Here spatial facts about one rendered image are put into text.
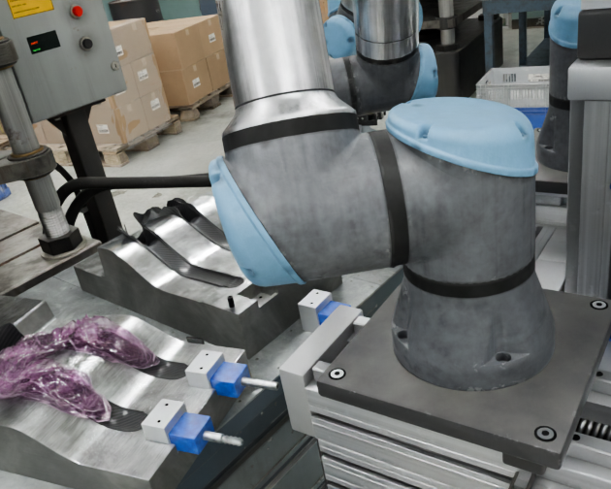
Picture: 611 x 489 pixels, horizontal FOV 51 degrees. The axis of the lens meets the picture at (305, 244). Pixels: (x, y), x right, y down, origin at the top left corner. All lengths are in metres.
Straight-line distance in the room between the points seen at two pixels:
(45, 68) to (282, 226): 1.33
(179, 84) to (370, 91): 4.92
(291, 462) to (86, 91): 1.09
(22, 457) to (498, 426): 0.66
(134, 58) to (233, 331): 4.16
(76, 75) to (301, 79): 1.33
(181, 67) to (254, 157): 5.13
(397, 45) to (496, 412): 0.42
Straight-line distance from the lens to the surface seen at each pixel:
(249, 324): 1.04
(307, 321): 1.09
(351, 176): 0.50
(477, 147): 0.49
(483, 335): 0.57
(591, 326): 0.67
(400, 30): 0.76
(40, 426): 0.95
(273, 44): 0.52
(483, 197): 0.51
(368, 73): 0.80
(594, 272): 0.78
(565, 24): 0.97
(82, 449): 0.93
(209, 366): 0.94
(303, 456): 1.27
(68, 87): 1.80
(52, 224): 1.66
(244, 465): 1.14
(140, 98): 5.10
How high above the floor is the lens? 1.43
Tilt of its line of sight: 27 degrees down
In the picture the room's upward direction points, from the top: 10 degrees counter-clockwise
